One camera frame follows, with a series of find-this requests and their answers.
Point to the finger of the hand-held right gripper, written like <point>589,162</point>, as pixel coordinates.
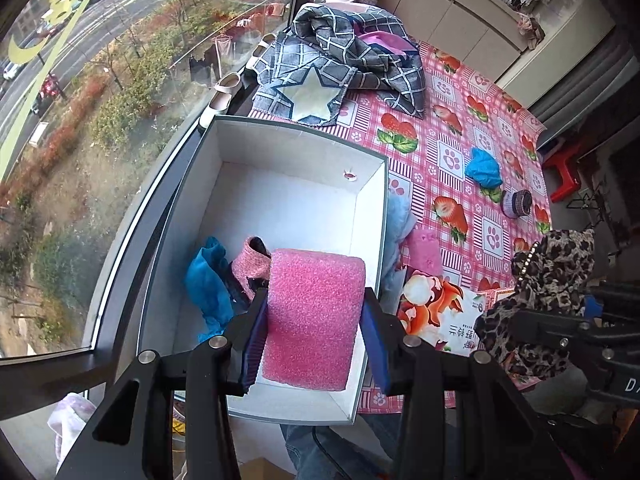
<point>615,302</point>
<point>550,325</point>

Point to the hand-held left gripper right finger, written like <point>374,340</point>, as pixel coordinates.
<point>372,345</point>

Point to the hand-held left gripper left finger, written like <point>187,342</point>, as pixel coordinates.
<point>255,340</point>

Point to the large pink sponge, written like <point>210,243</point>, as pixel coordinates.
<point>315,320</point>

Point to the blue sock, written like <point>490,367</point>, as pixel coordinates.
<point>207,290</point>
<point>484,167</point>

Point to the pink navy fuzzy sock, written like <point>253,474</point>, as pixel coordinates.
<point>252,262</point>

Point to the white cardboard box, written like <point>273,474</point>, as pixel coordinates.
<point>290,200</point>

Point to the printed paper bag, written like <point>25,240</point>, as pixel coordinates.
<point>440,315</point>

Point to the black metal rack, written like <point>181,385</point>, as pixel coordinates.
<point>592,205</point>

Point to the small pink sponge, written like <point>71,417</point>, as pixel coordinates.
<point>425,255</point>

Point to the light blue fluffy cloth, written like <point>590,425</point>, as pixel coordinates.
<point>397,225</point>

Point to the person's jeans leg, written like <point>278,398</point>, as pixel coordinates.
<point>305,452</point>

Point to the striped rolled sock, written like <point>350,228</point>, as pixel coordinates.
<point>517,204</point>

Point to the red plastic stool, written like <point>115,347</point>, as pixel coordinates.
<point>565,172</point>

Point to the white plastic bag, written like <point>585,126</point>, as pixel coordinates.
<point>70,425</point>

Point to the grey curtain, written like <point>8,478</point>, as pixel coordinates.
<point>585,90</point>

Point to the white shoe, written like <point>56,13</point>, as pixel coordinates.
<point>262,50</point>
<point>229,87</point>
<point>212,112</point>

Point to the pink strawberry tablecloth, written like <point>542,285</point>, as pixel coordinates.
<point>450,110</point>

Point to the grey plaid star cloth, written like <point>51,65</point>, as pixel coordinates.
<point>340,60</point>

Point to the purple pink garment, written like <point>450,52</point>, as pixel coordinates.
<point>380,42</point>

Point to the white cabinet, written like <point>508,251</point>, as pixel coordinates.
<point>475,15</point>

